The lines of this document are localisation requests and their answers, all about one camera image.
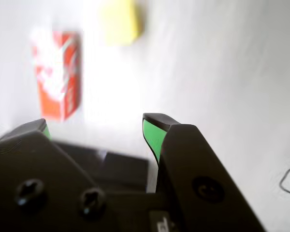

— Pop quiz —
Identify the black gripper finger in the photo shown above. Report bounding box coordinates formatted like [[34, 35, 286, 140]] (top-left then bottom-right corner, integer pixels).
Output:
[[0, 118, 126, 232]]

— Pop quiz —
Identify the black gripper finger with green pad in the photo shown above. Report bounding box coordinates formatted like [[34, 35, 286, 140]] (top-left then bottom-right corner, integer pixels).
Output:
[[142, 112, 267, 232]]

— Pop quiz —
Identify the red and white rectangular block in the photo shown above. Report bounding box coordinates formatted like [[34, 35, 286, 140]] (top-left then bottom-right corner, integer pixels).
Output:
[[31, 30, 84, 121]]

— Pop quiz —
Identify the yellow cube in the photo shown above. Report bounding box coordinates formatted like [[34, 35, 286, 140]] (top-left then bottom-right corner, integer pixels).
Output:
[[99, 0, 145, 46]]

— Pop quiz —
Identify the flat black box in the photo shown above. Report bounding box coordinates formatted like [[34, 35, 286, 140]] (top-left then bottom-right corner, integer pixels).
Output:
[[52, 141, 150, 194]]

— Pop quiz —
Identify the long black power cable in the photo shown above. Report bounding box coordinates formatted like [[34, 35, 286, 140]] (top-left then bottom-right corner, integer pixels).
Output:
[[279, 163, 290, 196]]

